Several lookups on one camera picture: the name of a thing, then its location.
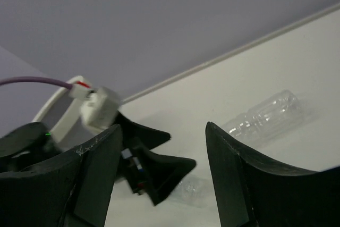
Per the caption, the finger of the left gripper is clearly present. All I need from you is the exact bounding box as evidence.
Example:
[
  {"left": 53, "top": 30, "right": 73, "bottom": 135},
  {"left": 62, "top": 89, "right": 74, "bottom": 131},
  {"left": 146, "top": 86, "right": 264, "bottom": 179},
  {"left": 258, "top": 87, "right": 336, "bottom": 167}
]
[
  {"left": 115, "top": 112, "right": 171, "bottom": 150},
  {"left": 124, "top": 138, "right": 197, "bottom": 206}
]

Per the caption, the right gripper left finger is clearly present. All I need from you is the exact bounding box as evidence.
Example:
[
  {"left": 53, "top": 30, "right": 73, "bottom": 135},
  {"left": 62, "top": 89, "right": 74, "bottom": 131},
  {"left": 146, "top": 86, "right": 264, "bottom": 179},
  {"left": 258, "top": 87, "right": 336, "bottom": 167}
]
[{"left": 1, "top": 125, "right": 122, "bottom": 226}]

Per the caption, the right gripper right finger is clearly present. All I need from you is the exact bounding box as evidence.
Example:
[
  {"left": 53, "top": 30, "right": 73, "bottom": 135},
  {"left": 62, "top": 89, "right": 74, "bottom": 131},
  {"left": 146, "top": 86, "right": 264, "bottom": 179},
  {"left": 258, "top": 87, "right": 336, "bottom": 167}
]
[{"left": 205, "top": 122, "right": 339, "bottom": 227}]

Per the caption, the clear bottle blue cap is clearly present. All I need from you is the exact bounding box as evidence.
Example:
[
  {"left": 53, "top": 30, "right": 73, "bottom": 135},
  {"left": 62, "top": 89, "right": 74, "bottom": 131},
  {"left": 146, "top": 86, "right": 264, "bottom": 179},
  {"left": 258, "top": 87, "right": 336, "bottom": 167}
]
[{"left": 222, "top": 90, "right": 304, "bottom": 144}]

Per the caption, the blue label clear bottle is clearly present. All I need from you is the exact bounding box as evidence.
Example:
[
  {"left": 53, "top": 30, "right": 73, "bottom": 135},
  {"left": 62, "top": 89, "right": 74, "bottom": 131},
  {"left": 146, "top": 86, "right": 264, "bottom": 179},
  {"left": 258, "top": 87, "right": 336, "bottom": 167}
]
[{"left": 168, "top": 174, "right": 213, "bottom": 208}]

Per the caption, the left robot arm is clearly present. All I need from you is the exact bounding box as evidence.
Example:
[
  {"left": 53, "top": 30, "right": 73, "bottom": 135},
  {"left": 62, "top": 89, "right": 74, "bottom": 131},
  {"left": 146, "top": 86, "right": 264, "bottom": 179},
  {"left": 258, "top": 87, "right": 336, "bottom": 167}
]
[{"left": 1, "top": 113, "right": 197, "bottom": 205}]

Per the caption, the grey bin with white rim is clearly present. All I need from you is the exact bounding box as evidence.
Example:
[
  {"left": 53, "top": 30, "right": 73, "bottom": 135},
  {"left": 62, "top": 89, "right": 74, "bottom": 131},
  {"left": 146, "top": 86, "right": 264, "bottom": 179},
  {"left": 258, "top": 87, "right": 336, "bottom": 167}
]
[{"left": 32, "top": 88, "right": 93, "bottom": 150}]

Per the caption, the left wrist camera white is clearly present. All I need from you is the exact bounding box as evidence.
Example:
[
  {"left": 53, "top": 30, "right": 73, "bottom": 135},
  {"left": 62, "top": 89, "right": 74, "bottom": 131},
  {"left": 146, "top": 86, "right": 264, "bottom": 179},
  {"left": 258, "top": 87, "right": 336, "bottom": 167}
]
[{"left": 70, "top": 82, "right": 122, "bottom": 134}]

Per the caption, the aluminium table frame rail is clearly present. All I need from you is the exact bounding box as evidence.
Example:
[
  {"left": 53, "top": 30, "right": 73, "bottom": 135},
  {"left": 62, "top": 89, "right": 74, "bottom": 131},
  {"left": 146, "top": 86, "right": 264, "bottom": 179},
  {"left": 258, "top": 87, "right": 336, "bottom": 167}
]
[{"left": 123, "top": 3, "right": 339, "bottom": 104}]

